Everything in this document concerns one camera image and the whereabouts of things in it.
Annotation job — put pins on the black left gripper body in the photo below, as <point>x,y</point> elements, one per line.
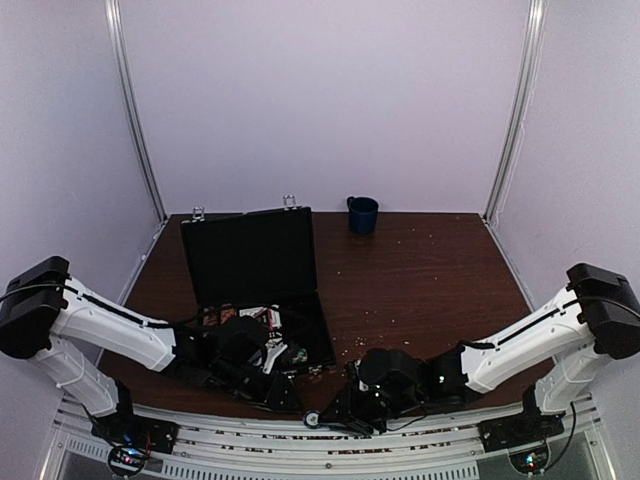
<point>248,388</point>

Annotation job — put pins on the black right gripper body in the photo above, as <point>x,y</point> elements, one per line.
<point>371,413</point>

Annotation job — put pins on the blue green 50 chip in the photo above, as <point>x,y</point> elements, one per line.
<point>311,419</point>

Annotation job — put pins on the black poker set case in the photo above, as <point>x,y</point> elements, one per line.
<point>262,258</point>

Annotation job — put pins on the green poker chip stack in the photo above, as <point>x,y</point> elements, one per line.
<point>300,356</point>

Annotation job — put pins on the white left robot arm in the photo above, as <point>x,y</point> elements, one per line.
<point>44,309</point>

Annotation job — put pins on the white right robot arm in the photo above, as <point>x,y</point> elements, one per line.
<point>591,321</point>

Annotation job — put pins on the right row of poker chips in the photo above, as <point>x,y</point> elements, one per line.
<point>218,316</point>

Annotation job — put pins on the white card deck box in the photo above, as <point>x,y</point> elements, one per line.
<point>269,316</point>

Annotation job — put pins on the dark blue mug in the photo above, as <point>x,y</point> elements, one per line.
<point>363,214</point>

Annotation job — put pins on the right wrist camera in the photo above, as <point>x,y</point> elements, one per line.
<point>386,369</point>

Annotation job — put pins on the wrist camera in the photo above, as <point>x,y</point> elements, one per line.
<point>386,369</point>
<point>244,340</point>

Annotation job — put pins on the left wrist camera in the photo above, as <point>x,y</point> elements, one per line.
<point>244,340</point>

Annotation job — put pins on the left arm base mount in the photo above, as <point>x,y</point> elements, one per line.
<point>132,438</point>

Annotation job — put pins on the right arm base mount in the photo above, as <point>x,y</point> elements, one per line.
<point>524,435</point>

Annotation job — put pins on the left aluminium frame post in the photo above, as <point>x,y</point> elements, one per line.
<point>117,37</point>

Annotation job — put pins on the aluminium frame post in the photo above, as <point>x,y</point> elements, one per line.
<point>117,37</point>
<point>526,76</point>

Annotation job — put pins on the right aluminium frame post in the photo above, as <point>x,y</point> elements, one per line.
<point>526,76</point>

